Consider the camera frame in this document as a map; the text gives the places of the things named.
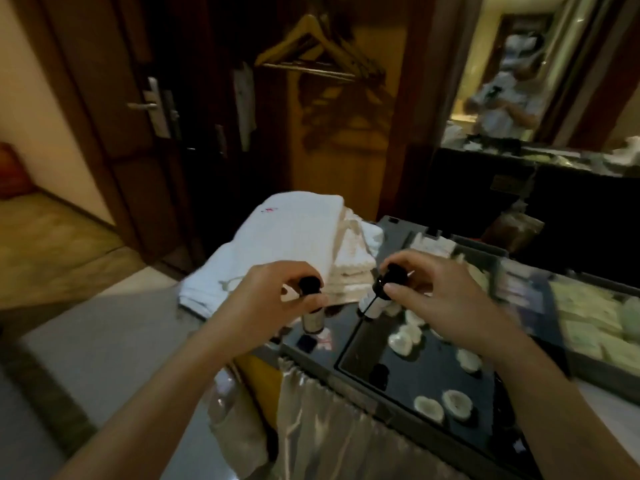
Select person's right hand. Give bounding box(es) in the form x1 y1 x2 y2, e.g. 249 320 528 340
380 249 517 356

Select person's left hand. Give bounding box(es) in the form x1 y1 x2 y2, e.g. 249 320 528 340
215 261 330 356

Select small clear black-capped bottle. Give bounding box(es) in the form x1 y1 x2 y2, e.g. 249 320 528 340
298 276 327 336

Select small white black-capped bottle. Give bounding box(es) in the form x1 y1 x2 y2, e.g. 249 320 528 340
357 263 409 319

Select person's left forearm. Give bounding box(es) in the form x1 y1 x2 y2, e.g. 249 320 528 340
52 330 238 480

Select person's right forearm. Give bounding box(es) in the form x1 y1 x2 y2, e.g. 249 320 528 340
487 335 640 480

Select stack of small folded towels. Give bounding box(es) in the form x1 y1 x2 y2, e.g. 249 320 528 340
322 207 386 308

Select large folded white towel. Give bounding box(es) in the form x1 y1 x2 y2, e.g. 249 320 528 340
178 191 347 320

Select black glossy tray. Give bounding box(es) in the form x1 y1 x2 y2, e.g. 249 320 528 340
334 295 506 448

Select yellow cloth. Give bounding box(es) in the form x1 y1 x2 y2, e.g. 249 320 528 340
234 352 283 430

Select stack of white wrapped packets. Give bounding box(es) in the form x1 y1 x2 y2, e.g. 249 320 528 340
492 260 543 330

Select scattered white round packets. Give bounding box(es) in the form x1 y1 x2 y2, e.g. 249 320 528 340
387 300 483 425

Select brown plastic bag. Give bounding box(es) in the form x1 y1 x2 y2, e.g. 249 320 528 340
482 200 545 255

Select silver plastic bag liner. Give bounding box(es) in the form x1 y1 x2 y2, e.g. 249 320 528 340
207 357 471 480

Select black counter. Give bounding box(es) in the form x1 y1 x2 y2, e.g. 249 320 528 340
432 145 640 295

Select pile of pale green packets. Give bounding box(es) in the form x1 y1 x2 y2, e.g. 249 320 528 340
547 280 640 368

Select white hanging paper sign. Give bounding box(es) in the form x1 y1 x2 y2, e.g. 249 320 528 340
233 62 257 153

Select wooden clothes hanger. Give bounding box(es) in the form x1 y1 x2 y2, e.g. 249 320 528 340
320 25 388 88
254 12 362 81

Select dark wooden door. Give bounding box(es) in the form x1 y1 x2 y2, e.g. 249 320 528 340
10 0 206 268

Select red cushion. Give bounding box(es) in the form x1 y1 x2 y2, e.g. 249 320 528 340
0 142 36 200

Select silver door handle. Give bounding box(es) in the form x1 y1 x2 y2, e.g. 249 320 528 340
126 77 174 139

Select wall mirror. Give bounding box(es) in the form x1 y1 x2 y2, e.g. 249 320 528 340
441 0 640 168

